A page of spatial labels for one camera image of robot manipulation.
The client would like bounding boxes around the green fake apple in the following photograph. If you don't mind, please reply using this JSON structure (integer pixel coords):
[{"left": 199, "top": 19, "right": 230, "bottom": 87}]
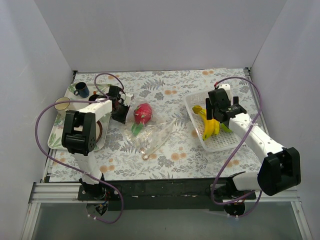
[{"left": 220, "top": 123, "right": 233, "bottom": 133}]

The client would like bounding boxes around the yellow fake banana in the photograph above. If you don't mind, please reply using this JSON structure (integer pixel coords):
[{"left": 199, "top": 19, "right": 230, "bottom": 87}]
[{"left": 192, "top": 105, "right": 220, "bottom": 141}]

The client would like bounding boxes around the pink fake fruit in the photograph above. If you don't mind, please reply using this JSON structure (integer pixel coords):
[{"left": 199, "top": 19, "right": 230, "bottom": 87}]
[{"left": 131, "top": 103, "right": 153, "bottom": 136}]

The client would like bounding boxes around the clear zip top bag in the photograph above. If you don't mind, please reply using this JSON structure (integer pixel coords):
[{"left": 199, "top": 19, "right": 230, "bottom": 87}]
[{"left": 124, "top": 98, "right": 176, "bottom": 160}]

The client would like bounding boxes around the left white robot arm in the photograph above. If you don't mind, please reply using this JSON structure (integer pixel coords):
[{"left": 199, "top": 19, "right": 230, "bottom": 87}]
[{"left": 61, "top": 85, "right": 134, "bottom": 200}]

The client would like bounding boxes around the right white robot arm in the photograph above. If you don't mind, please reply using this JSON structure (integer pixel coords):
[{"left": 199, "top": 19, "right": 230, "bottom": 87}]
[{"left": 206, "top": 88, "right": 301, "bottom": 199}]

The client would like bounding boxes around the red rimmed cream plate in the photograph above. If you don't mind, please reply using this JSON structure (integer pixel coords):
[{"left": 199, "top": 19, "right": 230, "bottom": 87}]
[{"left": 96, "top": 120, "right": 103, "bottom": 143}]

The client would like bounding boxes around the orange patterned small bowl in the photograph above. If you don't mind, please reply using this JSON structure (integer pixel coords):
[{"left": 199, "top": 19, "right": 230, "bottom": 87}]
[{"left": 88, "top": 91, "right": 101, "bottom": 102}]

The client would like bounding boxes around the white plastic basket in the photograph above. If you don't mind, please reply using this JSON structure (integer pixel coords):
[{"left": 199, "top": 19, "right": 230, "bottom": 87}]
[{"left": 183, "top": 90, "right": 241, "bottom": 153}]

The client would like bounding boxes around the dark blue mug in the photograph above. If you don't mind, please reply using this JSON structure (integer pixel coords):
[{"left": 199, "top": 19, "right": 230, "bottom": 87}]
[{"left": 73, "top": 82, "right": 90, "bottom": 98}]

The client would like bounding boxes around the cream mug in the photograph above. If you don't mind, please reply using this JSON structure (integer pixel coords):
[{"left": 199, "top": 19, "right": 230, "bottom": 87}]
[{"left": 54, "top": 96, "right": 76, "bottom": 118}]

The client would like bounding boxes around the leaf pattern white tray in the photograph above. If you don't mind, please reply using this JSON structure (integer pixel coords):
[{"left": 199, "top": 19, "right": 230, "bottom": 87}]
[{"left": 47, "top": 83, "right": 111, "bottom": 151}]

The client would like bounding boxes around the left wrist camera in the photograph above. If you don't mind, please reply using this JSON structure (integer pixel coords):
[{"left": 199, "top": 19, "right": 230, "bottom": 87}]
[{"left": 121, "top": 93, "right": 134, "bottom": 106}]

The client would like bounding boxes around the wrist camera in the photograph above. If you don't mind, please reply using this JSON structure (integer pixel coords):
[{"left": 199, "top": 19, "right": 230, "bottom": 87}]
[
  {"left": 121, "top": 93, "right": 134, "bottom": 106},
  {"left": 215, "top": 83, "right": 232, "bottom": 98}
]

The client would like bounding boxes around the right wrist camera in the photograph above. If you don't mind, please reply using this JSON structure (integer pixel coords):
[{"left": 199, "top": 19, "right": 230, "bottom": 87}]
[{"left": 215, "top": 83, "right": 232, "bottom": 98}]

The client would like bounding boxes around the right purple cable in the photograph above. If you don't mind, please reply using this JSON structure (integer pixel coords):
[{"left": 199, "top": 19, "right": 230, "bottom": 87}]
[{"left": 210, "top": 76, "right": 263, "bottom": 218}]

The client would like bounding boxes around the purple cable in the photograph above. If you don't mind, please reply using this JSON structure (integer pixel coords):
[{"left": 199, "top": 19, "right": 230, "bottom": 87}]
[
  {"left": 34, "top": 72, "right": 128, "bottom": 224},
  {"left": 210, "top": 76, "right": 263, "bottom": 218}
]

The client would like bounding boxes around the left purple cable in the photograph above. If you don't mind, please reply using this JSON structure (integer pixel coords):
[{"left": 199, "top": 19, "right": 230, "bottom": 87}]
[{"left": 34, "top": 72, "right": 128, "bottom": 224}]

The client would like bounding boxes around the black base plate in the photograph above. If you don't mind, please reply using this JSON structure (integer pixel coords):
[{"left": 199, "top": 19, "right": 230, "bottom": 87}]
[{"left": 77, "top": 177, "right": 250, "bottom": 211}]

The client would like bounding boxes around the aluminium frame rail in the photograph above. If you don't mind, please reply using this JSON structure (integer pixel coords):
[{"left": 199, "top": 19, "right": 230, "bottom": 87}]
[{"left": 20, "top": 182, "right": 83, "bottom": 240}]

